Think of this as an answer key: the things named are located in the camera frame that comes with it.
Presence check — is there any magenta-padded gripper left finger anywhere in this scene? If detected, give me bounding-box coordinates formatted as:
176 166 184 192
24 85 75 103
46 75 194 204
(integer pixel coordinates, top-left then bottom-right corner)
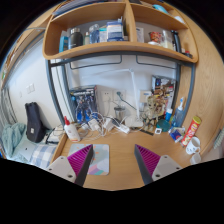
45 143 95 188

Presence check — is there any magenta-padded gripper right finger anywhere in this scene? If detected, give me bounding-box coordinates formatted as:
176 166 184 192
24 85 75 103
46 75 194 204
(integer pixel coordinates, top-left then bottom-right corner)
133 143 183 186

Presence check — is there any pastel cloud print mouse pad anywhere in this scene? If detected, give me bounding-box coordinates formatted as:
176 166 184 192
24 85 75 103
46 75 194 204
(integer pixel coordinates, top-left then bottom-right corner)
67 143 110 176

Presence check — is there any plaid bedding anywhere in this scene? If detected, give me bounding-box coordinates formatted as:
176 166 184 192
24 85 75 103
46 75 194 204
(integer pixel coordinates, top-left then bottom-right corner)
29 143 58 169

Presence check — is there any translucent plastic cup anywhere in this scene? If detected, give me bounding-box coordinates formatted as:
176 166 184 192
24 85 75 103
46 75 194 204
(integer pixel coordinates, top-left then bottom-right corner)
189 152 203 166

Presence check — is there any blue packet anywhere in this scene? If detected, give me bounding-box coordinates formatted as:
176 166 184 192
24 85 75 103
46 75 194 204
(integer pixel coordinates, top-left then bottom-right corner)
168 126 186 143

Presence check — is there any white red-pump lotion bottle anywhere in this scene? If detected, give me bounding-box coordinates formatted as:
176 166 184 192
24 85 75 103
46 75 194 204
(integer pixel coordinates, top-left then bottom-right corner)
63 115 82 143

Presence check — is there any white mug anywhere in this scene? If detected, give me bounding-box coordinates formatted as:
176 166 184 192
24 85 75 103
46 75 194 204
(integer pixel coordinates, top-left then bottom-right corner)
185 135 202 155

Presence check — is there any teal round container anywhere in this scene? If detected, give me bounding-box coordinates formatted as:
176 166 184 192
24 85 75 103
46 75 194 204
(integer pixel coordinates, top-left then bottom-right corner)
156 118 172 133

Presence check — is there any red chip can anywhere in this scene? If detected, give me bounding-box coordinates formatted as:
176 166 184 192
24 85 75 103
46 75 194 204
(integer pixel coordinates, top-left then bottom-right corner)
180 115 203 148

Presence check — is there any black bag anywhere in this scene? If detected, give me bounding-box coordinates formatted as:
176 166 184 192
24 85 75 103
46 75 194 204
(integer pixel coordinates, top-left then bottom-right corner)
24 101 48 144

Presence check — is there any white charger block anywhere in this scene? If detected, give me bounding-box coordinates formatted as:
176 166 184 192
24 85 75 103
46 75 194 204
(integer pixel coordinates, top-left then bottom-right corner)
88 119 100 132
103 118 115 132

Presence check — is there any blue tube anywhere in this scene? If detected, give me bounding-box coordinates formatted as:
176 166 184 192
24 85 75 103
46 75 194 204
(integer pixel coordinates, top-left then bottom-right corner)
165 107 174 123

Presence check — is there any blue spray bottle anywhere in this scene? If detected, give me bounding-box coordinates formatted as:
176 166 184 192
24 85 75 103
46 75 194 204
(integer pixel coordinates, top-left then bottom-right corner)
173 96 186 128

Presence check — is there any white power strip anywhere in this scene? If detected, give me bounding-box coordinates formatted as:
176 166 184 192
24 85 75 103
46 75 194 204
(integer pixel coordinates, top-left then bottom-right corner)
114 123 131 134

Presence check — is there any brown tree creature figurine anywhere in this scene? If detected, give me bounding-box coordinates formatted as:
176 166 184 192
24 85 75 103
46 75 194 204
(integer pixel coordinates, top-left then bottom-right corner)
144 95 161 131

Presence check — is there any teal blanket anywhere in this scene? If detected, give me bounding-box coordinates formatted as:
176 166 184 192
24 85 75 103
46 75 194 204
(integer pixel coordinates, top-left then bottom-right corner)
1 122 27 158

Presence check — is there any blue robot model kit box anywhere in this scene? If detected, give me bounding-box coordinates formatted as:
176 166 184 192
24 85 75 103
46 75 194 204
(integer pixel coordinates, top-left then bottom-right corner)
69 85 99 124

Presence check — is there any metal cup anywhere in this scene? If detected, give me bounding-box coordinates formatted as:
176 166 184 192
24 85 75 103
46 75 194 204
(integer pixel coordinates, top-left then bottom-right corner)
113 105 127 122

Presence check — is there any colourful printed box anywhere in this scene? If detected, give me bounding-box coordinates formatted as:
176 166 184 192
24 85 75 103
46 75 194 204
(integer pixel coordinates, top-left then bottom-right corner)
151 75 177 118

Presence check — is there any white desk lamp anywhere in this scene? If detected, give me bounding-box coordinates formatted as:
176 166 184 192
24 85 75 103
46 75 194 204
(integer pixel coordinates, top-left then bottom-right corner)
79 68 144 128

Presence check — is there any wooden shelf unit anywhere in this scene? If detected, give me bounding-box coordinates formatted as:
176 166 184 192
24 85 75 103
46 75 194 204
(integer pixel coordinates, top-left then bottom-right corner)
42 0 199 64

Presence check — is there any grey metal shelf frame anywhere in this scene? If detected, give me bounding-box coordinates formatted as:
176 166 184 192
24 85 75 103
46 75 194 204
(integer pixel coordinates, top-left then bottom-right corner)
44 49 196 129

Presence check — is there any white wall socket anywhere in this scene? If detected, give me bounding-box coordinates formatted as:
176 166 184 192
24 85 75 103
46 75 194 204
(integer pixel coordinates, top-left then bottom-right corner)
99 89 113 103

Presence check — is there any white wall switch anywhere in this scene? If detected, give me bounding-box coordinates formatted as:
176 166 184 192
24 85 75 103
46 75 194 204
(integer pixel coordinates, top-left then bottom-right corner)
25 83 36 95

